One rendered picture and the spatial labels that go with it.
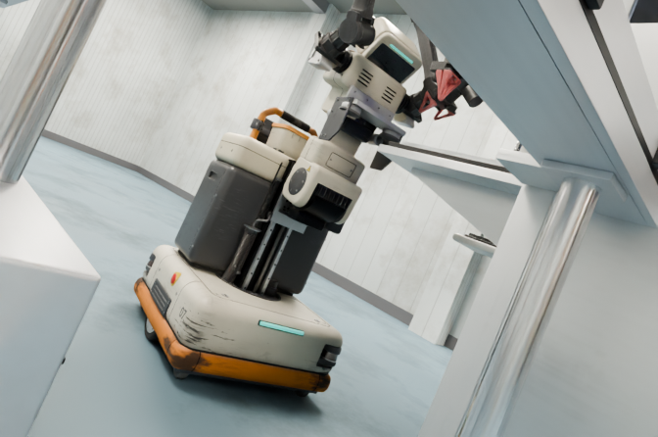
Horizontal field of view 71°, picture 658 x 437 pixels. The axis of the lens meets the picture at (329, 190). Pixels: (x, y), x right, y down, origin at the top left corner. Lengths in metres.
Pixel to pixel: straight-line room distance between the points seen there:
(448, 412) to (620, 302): 0.35
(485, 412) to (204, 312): 0.99
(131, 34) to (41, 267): 8.92
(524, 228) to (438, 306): 3.65
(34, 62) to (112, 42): 8.56
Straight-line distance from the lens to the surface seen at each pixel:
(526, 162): 0.83
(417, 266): 4.95
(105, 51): 9.05
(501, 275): 0.93
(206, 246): 1.76
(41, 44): 0.53
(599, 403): 0.87
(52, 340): 0.35
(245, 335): 1.56
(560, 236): 0.68
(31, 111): 0.53
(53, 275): 0.33
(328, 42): 1.59
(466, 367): 0.94
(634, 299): 0.87
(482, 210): 1.09
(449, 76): 1.31
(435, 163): 1.09
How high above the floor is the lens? 0.64
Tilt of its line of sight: 3 degrees up
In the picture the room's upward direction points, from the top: 24 degrees clockwise
